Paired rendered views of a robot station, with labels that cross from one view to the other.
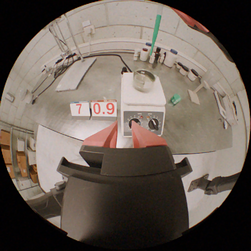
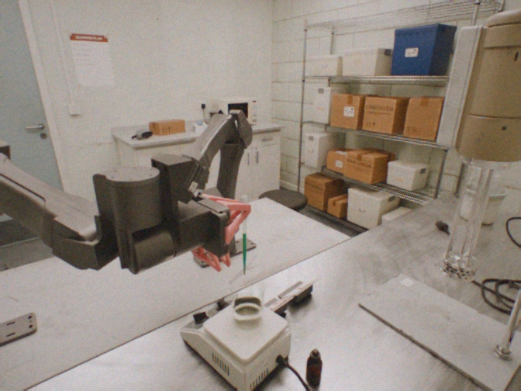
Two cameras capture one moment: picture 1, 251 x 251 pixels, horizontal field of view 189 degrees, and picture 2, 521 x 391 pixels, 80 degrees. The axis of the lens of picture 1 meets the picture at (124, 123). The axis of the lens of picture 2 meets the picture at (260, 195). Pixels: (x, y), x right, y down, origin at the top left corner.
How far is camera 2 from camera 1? 0.67 m
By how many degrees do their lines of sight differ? 78
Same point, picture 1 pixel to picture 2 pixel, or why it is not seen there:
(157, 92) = (222, 328)
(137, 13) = not seen: outside the picture
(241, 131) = not seen: outside the picture
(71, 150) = (263, 264)
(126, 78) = (273, 316)
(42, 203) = (226, 195)
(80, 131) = (274, 282)
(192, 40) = not seen: outside the picture
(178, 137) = (137, 362)
